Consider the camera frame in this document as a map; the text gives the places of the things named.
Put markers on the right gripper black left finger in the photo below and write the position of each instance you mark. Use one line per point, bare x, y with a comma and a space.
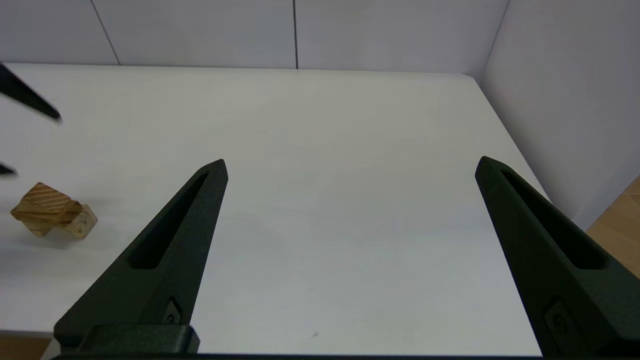
170, 260

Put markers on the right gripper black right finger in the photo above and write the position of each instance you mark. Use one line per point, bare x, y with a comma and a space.
575, 300

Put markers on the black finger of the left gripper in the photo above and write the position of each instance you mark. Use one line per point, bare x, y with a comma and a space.
27, 95
6, 171

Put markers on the triangular wooden building block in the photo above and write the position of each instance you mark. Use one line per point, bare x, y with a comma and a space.
45, 196

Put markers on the rectangular wooden building block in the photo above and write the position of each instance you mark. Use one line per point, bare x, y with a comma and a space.
42, 215

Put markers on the arched wooden building block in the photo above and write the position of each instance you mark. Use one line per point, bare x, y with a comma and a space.
82, 224

